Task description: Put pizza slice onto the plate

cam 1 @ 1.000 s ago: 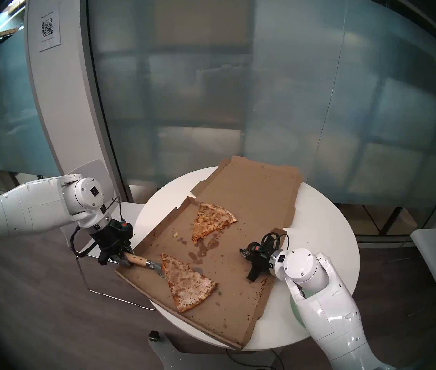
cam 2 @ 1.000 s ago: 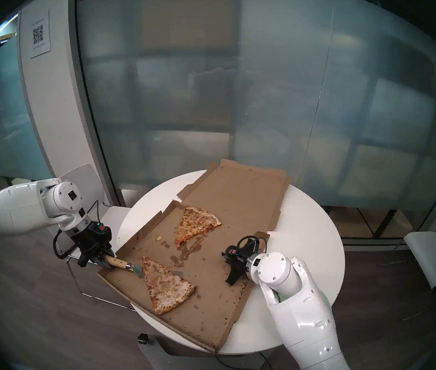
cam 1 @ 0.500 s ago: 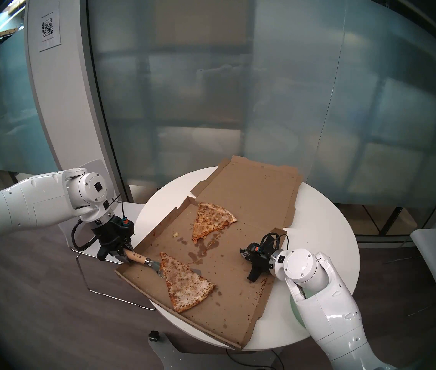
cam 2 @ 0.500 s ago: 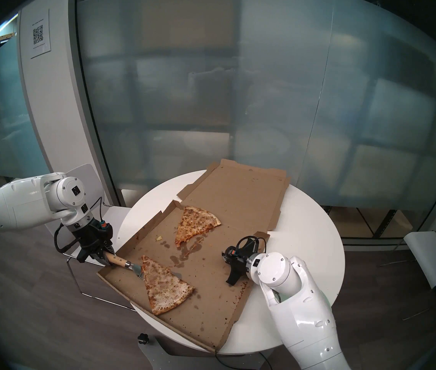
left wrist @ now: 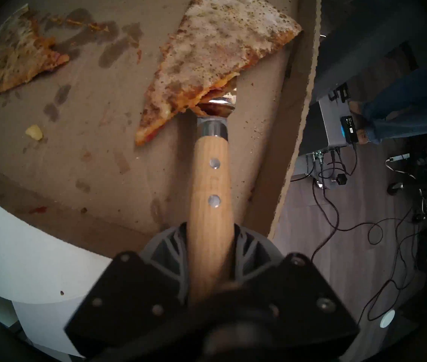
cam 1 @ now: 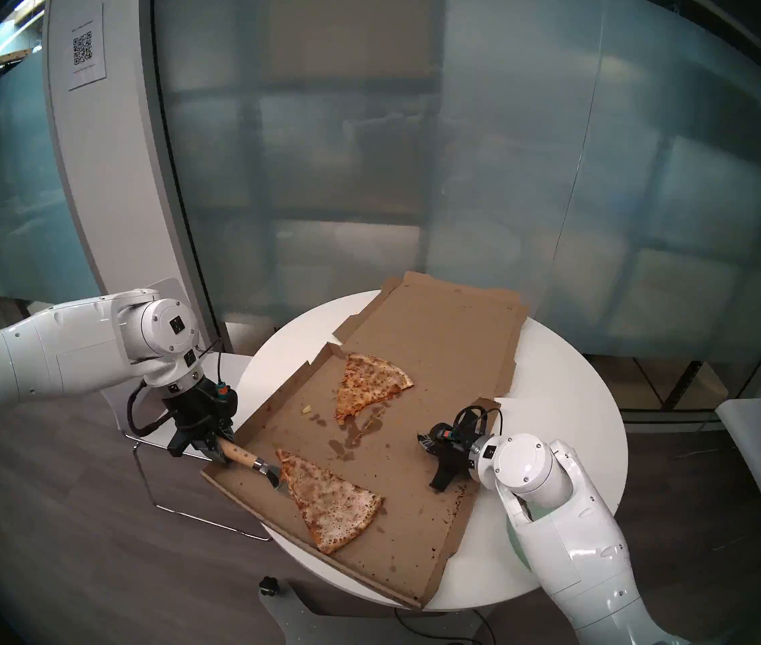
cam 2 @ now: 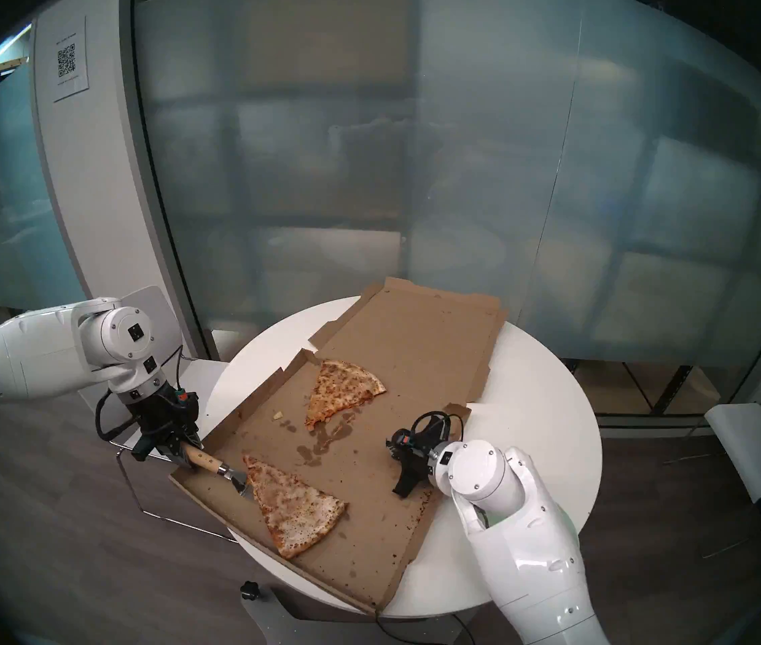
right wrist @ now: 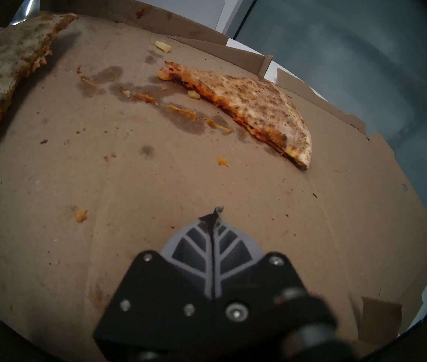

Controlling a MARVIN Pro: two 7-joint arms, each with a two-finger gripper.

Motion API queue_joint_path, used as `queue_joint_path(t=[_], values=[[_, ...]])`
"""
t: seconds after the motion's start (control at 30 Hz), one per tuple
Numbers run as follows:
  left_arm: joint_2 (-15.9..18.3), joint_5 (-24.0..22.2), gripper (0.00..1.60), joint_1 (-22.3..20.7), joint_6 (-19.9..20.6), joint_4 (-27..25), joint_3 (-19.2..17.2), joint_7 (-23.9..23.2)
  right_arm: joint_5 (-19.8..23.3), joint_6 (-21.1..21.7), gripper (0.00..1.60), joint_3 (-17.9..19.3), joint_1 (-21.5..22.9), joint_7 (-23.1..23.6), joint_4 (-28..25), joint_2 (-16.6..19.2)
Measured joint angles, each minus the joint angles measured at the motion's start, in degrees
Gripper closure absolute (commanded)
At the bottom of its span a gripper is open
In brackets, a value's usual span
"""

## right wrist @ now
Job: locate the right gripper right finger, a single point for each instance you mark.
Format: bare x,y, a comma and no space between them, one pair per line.
266,289

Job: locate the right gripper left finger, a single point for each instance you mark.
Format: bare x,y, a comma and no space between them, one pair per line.
160,308

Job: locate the cardboard pizza box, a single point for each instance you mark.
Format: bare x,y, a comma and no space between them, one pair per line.
141,184

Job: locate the pale cheese pizza slice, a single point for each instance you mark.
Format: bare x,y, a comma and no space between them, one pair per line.
2,71

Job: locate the browned pizza slice bitten tip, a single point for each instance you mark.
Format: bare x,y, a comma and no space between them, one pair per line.
258,105

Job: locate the small yellow cheese crumb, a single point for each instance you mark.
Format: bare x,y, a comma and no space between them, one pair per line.
163,46

